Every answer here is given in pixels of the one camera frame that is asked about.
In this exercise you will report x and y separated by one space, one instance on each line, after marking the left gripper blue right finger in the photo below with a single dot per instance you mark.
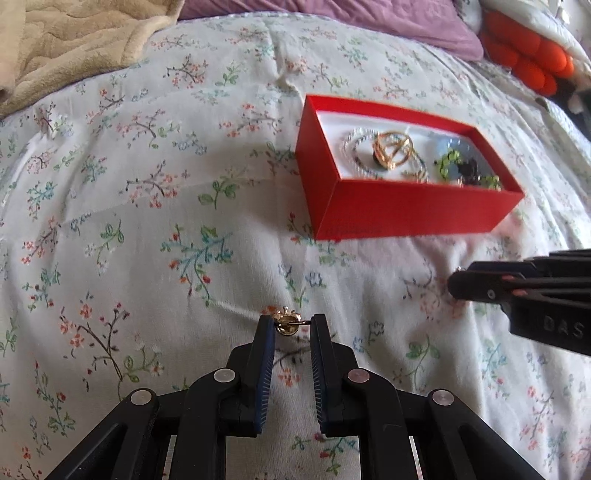
403 435

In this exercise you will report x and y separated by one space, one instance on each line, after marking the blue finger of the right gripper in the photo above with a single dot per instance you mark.
489 274
489 292

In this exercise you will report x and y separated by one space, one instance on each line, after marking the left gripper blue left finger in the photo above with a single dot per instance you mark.
181 435

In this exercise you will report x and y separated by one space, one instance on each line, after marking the small gold earring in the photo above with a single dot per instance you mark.
288 322

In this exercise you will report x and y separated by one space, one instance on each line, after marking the green beaded bracelet black flower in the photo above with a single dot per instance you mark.
453 167

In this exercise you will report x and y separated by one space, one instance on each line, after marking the red cardboard box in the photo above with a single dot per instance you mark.
347 207

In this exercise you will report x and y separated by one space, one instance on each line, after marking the gold interlocking rings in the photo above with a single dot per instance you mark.
392 150

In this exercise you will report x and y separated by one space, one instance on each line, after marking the floral white bedspread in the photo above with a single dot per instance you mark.
150 216

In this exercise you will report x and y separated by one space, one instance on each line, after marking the orange plush toy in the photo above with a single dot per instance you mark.
535 60

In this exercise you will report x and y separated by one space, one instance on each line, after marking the purple pillow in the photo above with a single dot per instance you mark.
436 23

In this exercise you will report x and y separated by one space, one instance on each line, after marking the beige fleece blanket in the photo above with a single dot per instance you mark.
47 45

